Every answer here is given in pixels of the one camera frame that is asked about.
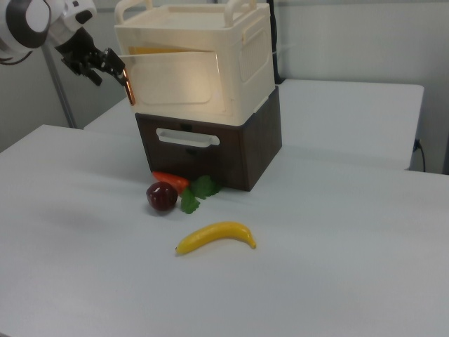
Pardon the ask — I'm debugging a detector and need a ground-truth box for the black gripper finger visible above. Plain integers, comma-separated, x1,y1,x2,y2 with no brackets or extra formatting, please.
85,67,104,86
103,46,128,87

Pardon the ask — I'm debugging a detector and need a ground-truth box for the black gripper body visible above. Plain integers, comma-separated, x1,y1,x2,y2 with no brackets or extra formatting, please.
55,27,107,77

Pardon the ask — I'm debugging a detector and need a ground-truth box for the cream door with copper handle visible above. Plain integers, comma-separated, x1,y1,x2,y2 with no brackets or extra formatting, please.
119,48,229,114

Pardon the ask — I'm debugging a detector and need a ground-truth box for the cream plastic cabinet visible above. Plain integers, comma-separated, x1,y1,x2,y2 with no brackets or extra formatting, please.
114,0,276,127

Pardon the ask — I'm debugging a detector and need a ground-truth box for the grey metal stand leg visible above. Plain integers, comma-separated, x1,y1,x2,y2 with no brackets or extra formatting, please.
41,45,77,129

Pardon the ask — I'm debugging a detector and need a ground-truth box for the orange toy carrot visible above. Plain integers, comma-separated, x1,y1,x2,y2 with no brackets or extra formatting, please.
152,171,223,215

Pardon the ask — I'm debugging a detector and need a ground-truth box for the red toy apple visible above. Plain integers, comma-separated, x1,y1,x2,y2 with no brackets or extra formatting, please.
145,181,179,212

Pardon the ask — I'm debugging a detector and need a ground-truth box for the dark brown wooden drawer box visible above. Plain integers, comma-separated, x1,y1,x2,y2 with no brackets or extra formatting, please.
135,85,283,192

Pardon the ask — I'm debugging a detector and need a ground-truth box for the yellow toy banana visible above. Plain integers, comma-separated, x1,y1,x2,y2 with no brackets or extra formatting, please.
175,220,257,257

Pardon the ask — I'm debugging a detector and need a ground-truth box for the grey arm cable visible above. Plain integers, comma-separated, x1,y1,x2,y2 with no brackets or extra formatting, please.
0,51,34,67

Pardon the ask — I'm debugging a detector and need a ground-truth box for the white drawer handle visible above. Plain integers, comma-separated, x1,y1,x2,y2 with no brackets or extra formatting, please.
155,127,220,148

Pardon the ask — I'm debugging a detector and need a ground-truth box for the black clamped camera pole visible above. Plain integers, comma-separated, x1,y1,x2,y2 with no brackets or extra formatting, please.
267,0,282,86

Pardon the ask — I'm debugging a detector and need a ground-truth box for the black power cable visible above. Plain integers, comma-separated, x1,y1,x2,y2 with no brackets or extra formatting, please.
413,138,428,173

